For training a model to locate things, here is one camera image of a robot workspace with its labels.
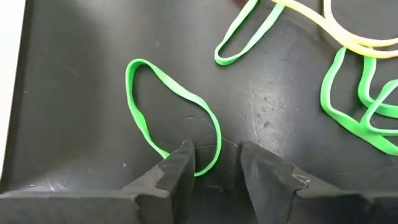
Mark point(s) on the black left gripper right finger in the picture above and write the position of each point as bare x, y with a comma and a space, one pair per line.
311, 205

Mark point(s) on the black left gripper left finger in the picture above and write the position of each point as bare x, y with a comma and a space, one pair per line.
93, 208

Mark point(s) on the green rubber band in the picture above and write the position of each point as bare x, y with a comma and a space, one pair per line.
130, 90
325, 96
224, 61

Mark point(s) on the yellow rubber band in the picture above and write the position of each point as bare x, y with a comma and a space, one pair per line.
373, 52

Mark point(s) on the white plastic basket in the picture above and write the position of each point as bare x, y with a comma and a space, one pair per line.
7, 62

